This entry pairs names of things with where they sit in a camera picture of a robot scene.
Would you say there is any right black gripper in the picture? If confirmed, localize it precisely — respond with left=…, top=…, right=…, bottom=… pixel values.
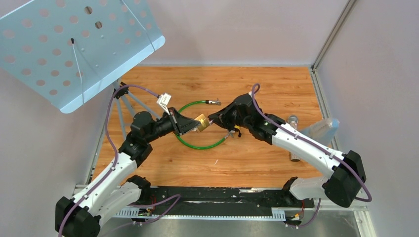
left=208, top=103, right=251, bottom=132

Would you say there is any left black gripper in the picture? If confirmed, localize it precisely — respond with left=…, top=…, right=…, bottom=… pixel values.
left=145, top=107, right=201, bottom=143

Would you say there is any brass padlock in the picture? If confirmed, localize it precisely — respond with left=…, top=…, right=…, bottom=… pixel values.
left=194, top=114, right=210, bottom=132

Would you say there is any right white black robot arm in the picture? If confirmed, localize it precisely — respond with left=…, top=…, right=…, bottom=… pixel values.
left=208, top=93, right=366, bottom=208

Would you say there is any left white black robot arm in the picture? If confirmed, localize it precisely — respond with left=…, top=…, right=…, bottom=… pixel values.
left=55, top=107, right=201, bottom=237

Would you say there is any grey tripod stand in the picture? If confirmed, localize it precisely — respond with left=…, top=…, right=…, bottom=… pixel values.
left=109, top=80, right=161, bottom=140

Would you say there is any clear bottle with metal cap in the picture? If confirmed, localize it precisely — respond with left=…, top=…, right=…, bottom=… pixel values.
left=287, top=114, right=302, bottom=163

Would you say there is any clear blue plastic bag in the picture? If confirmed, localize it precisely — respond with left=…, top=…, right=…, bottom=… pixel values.
left=300, top=118, right=339, bottom=146

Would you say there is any perforated light blue metal plate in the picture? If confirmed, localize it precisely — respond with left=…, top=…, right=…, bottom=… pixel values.
left=0, top=0, right=166, bottom=114

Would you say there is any green cable lock loop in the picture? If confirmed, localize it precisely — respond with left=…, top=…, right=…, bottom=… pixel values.
left=176, top=112, right=230, bottom=150

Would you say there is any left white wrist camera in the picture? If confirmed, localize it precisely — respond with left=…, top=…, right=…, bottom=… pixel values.
left=156, top=93, right=171, bottom=114

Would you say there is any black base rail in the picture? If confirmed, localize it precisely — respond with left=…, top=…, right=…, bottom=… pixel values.
left=108, top=186, right=315, bottom=220

